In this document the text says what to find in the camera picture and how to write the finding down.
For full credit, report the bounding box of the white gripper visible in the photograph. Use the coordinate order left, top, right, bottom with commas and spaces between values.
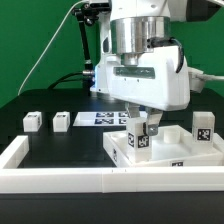
98, 46, 190, 136

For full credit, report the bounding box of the white square tabletop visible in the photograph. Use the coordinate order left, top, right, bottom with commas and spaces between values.
103, 125, 224, 167

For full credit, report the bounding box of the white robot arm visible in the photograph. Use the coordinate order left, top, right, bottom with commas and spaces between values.
89, 0, 224, 136

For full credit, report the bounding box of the white marker sheet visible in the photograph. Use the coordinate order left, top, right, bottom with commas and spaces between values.
72, 111, 149, 127

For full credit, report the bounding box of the white U-shaped obstacle fence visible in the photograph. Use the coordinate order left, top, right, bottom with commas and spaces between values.
0, 135, 224, 194

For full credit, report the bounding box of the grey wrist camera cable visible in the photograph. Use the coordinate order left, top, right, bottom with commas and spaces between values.
188, 66, 224, 94

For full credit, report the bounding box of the black cable bundle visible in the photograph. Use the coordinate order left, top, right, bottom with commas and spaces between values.
47, 73, 95, 90

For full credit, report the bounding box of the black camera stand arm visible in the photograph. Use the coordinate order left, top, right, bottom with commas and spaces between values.
71, 2, 111, 78

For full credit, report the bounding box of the white cable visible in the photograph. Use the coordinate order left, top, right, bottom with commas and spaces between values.
17, 0, 88, 97

